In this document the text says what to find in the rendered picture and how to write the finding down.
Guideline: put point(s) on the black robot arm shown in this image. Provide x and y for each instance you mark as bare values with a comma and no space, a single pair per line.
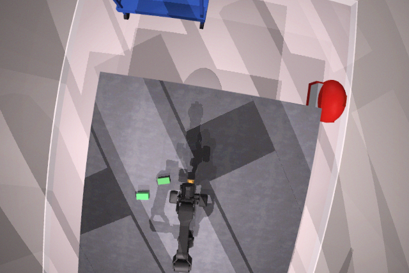
182,261

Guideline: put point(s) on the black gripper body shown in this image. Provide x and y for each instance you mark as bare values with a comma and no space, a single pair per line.
202,199

